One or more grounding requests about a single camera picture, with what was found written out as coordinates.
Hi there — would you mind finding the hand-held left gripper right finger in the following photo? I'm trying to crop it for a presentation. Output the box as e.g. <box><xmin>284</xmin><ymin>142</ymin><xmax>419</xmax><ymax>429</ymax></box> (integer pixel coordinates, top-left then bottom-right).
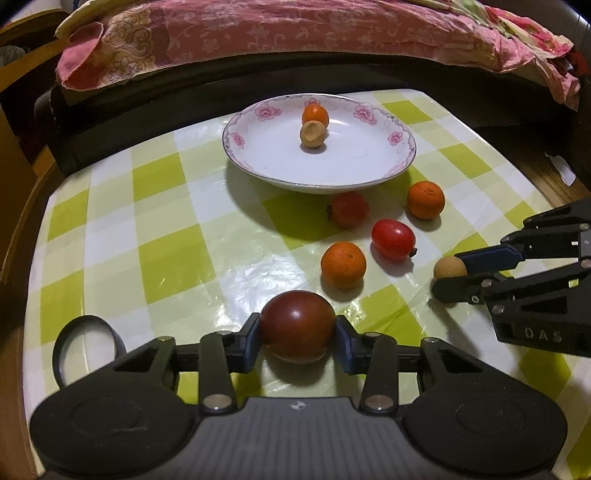
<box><xmin>335</xmin><ymin>316</ymin><xmax>483</xmax><ymax>413</ymax></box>

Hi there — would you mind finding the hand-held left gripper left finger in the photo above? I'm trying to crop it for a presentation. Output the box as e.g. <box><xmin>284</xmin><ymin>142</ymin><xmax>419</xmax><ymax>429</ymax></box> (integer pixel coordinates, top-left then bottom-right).
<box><xmin>113</xmin><ymin>314</ymin><xmax>262</xmax><ymax>413</ymax></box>

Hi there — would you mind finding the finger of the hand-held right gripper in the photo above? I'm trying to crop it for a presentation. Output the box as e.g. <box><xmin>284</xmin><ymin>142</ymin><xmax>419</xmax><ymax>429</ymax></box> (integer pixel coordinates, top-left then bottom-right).
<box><xmin>431</xmin><ymin>261</ymin><xmax>591</xmax><ymax>306</ymax></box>
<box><xmin>455</xmin><ymin>198</ymin><xmax>591</xmax><ymax>274</ymax></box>

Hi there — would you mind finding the tan longan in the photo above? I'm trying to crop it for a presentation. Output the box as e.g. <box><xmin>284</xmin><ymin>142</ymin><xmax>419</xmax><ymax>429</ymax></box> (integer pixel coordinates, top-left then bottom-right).
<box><xmin>299</xmin><ymin>121</ymin><xmax>328</xmax><ymax>149</ymax></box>
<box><xmin>433</xmin><ymin>257</ymin><xmax>468</xmax><ymax>281</ymax></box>

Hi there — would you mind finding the dark red tomato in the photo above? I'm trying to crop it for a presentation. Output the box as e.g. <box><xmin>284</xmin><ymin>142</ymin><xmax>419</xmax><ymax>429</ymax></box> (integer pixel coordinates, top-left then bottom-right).
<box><xmin>260</xmin><ymin>290</ymin><xmax>337</xmax><ymax>364</ymax></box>

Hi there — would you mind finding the white floral plate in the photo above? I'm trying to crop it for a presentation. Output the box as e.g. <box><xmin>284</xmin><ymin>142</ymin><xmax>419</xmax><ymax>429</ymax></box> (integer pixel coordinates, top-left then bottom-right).
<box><xmin>222</xmin><ymin>93</ymin><xmax>418</xmax><ymax>195</ymax></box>

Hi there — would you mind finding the small orange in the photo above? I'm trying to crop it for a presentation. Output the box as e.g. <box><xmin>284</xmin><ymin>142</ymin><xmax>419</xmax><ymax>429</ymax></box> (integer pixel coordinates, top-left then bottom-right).
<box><xmin>302</xmin><ymin>104</ymin><xmax>330</xmax><ymax>129</ymax></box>
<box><xmin>406</xmin><ymin>181</ymin><xmax>446</xmax><ymax>220</ymax></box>
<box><xmin>320</xmin><ymin>241</ymin><xmax>367</xmax><ymax>291</ymax></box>

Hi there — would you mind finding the red cherry tomato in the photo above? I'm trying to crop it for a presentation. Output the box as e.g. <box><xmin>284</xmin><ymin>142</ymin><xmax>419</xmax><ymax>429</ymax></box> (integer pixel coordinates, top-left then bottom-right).
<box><xmin>327</xmin><ymin>191</ymin><xmax>370</xmax><ymax>229</ymax></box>
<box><xmin>371</xmin><ymin>219</ymin><xmax>419</xmax><ymax>263</ymax></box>

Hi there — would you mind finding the white paper scrap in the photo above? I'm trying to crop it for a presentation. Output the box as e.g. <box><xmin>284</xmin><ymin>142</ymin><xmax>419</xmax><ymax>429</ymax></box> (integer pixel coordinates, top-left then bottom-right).
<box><xmin>546</xmin><ymin>154</ymin><xmax>575</xmax><ymax>187</ymax></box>

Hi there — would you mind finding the green checked tablecloth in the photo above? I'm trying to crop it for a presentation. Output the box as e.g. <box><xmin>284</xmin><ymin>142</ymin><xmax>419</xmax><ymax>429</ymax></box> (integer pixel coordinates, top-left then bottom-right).
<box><xmin>22</xmin><ymin>88</ymin><xmax>591</xmax><ymax>480</ymax></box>

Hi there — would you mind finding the dark sofa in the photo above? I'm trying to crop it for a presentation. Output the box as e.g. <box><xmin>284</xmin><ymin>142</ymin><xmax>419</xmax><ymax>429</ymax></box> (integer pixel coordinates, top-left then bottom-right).
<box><xmin>33</xmin><ymin>48</ymin><xmax>578</xmax><ymax>177</ymax></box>

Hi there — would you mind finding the pink floral blanket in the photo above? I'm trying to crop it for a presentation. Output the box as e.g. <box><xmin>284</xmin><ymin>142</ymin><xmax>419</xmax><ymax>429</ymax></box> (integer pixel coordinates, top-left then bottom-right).
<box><xmin>54</xmin><ymin>0</ymin><xmax>581</xmax><ymax>110</ymax></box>

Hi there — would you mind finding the black ring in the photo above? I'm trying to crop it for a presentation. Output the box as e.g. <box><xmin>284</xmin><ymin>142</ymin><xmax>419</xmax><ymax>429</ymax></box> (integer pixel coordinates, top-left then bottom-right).
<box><xmin>52</xmin><ymin>315</ymin><xmax>127</xmax><ymax>389</ymax></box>

